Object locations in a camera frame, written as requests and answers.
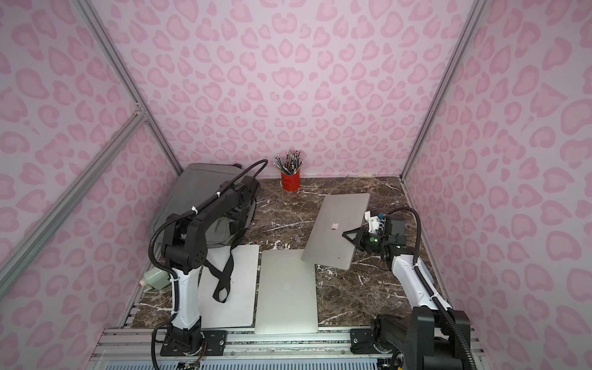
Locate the aluminium front rail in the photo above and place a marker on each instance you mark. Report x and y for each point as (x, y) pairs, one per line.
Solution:
(329, 348)

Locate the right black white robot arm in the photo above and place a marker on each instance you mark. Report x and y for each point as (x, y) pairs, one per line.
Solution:
(437, 335)

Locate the bundle of pencils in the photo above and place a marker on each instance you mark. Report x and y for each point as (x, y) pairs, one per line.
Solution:
(290, 163)

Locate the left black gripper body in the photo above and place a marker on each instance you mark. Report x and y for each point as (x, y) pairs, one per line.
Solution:
(243, 203)

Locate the silver apple laptop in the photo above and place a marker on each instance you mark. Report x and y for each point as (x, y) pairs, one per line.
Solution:
(238, 310)
(286, 296)
(326, 244)

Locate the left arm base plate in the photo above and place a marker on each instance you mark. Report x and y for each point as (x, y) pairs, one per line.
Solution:
(179, 342)

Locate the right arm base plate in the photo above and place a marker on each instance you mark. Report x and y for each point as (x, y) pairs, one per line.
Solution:
(362, 341)

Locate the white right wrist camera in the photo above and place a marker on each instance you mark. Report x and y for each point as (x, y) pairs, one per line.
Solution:
(375, 222)

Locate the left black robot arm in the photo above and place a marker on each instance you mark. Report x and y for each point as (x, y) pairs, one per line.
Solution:
(185, 312)

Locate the grey laptop bag with strap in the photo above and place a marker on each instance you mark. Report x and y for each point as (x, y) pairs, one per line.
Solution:
(201, 214)

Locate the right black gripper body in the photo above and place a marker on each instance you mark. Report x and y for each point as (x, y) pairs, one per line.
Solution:
(361, 237)

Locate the red pencil cup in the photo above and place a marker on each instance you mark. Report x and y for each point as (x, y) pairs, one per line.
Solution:
(292, 182)

